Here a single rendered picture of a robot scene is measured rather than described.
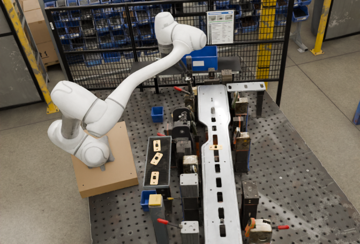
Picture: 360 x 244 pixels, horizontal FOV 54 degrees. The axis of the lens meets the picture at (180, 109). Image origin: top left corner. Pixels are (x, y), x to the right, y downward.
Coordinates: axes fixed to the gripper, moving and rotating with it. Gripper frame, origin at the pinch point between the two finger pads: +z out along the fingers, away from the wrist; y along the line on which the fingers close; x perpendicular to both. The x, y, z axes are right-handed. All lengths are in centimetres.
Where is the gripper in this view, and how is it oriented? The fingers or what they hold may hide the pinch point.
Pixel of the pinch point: (170, 80)
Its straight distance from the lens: 206.9
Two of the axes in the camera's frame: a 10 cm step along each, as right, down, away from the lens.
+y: 10.0, -0.4, -0.6
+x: 0.2, -6.5, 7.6
